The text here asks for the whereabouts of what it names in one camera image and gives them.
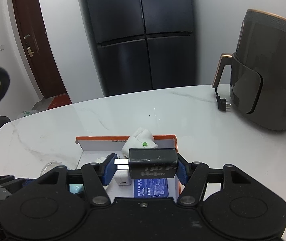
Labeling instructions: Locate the red doormat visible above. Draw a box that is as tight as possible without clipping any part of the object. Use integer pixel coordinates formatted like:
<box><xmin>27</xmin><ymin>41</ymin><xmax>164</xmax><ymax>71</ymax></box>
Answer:
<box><xmin>47</xmin><ymin>94</ymin><xmax>72</xmax><ymax>110</ymax></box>

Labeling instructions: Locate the black plug adapter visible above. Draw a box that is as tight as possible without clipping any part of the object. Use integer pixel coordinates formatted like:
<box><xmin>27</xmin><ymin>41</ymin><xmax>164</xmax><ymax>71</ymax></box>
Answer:
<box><xmin>114</xmin><ymin>148</ymin><xmax>179</xmax><ymax>180</ymax></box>

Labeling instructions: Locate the orange-rimmed white cardboard tray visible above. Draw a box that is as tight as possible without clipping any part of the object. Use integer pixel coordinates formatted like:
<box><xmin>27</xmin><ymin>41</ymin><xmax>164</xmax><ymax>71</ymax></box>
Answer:
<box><xmin>76</xmin><ymin>130</ymin><xmax>182</xmax><ymax>200</ymax></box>

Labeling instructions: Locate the black power cord with plug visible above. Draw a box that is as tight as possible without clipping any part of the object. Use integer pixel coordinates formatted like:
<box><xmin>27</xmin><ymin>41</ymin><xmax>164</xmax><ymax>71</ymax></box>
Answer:
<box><xmin>214</xmin><ymin>86</ymin><xmax>232</xmax><ymax>112</ymax></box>

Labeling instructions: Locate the dark grey air fryer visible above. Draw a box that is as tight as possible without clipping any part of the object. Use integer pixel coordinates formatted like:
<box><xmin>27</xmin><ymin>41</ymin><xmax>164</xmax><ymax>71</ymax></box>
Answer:
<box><xmin>212</xmin><ymin>9</ymin><xmax>286</xmax><ymax>131</ymax></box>

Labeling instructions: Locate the white plug-in vaporizer green button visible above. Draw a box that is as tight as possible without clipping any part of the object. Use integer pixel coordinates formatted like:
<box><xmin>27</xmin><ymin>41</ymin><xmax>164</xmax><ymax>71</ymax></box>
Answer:
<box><xmin>122</xmin><ymin>127</ymin><xmax>158</xmax><ymax>158</ymax></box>

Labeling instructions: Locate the dark brown door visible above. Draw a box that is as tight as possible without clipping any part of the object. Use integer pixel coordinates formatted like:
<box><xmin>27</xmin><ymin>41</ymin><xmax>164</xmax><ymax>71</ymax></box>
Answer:
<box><xmin>12</xmin><ymin>0</ymin><xmax>67</xmax><ymax>98</ymax></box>

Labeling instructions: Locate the teal bandage box cartoon cat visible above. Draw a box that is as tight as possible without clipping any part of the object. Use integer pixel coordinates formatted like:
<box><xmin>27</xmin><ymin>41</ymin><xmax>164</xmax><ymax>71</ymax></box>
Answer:
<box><xmin>69</xmin><ymin>184</ymin><xmax>84</xmax><ymax>194</ymax></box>

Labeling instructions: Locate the black refrigerator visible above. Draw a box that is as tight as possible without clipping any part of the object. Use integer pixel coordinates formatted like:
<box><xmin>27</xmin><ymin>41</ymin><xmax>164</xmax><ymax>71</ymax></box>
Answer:
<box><xmin>79</xmin><ymin>0</ymin><xmax>197</xmax><ymax>96</ymax></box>

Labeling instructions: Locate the small white USB charger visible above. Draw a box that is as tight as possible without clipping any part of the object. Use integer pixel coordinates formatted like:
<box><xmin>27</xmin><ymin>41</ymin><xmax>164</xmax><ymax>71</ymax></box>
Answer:
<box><xmin>114</xmin><ymin>170</ymin><xmax>131</xmax><ymax>186</ymax></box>

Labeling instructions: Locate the blue box with barcode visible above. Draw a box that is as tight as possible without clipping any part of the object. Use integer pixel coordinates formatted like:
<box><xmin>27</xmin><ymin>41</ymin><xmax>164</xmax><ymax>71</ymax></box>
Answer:
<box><xmin>134</xmin><ymin>179</ymin><xmax>168</xmax><ymax>199</ymax></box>

